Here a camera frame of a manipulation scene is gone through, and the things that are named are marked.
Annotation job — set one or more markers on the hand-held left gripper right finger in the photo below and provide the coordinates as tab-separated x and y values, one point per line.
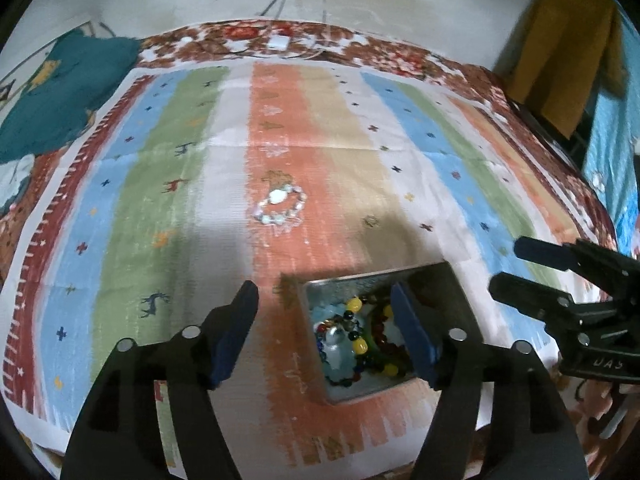
415	335

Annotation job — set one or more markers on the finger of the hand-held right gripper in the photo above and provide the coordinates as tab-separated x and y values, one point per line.
545	255
525	295

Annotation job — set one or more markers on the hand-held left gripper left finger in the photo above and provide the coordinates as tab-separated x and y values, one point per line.
232	335

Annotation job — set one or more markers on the green jade bangle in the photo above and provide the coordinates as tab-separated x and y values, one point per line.
374	355

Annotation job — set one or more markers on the silver metal tin box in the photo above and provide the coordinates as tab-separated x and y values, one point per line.
350	285

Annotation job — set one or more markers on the light blue patterned cloth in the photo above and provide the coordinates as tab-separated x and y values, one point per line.
615	160

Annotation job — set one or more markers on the yellow hanging cloth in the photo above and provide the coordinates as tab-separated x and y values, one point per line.
560	60

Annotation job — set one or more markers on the striped colourful mat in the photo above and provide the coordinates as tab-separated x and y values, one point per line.
175	135

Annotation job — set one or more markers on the white cloth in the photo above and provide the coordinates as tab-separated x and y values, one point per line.
15	180

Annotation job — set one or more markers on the teal cloth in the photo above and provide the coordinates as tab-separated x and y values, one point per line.
65	95

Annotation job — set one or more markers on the white charger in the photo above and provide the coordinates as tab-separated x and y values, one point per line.
279	42

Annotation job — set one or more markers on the dark furniture frame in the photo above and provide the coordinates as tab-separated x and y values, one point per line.
550	132

